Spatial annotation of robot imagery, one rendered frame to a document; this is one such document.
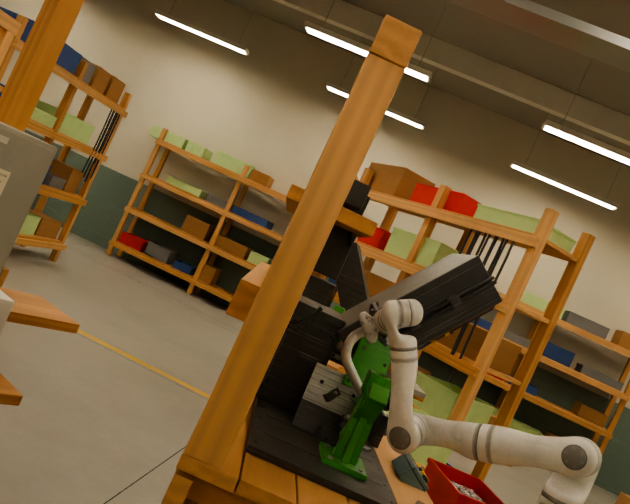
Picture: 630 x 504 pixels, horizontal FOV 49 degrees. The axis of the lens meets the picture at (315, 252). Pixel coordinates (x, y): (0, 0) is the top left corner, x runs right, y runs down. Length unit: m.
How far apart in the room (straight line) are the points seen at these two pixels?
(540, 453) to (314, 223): 0.75
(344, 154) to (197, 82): 10.61
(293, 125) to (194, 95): 1.76
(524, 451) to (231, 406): 0.69
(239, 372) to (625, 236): 10.32
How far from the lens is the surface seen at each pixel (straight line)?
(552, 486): 1.77
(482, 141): 11.40
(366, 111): 1.56
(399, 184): 6.02
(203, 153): 11.19
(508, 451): 1.77
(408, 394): 1.82
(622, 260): 11.57
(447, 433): 1.85
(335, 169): 1.54
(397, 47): 1.60
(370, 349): 2.21
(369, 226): 1.83
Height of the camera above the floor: 1.40
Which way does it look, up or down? level
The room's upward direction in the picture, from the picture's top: 25 degrees clockwise
